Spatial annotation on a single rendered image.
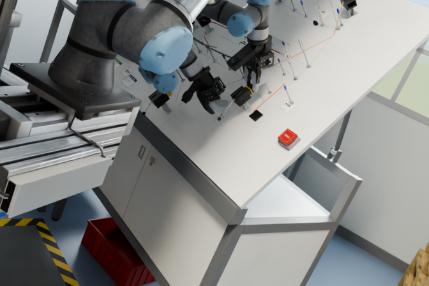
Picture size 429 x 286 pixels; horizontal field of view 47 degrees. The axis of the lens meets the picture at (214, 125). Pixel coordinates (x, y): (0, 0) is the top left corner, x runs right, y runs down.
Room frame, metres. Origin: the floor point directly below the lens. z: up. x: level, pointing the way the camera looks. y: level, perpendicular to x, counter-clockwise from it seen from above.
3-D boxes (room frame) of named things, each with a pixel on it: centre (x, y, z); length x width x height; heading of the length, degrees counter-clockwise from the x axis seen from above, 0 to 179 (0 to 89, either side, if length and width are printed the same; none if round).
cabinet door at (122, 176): (2.14, 0.39, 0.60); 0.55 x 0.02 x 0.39; 44
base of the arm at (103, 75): (1.12, 0.33, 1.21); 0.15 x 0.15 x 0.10
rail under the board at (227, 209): (1.93, 0.22, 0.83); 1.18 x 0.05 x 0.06; 44
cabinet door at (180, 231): (1.74, 0.01, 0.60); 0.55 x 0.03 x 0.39; 44
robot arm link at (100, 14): (1.12, 0.32, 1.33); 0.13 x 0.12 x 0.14; 74
